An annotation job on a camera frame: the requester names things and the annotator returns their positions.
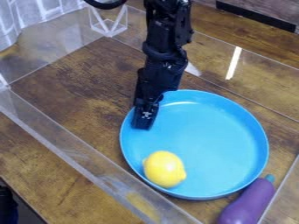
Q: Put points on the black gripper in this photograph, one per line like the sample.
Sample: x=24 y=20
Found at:
x=158 y=77

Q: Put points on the blue round plate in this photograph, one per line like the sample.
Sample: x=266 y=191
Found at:
x=215 y=136

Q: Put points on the yellow toy lemon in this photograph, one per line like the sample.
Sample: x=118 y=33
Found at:
x=165 y=169

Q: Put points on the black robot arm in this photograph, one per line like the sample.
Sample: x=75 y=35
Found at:
x=169 y=33

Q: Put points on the black bar in background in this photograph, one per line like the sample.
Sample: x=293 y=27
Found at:
x=278 y=23

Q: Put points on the white patterned curtain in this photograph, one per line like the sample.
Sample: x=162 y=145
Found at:
x=22 y=13

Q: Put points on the purple toy eggplant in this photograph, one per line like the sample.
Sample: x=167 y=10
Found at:
x=247 y=208

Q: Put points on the clear acrylic enclosure wall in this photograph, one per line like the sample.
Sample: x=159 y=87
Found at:
x=67 y=82

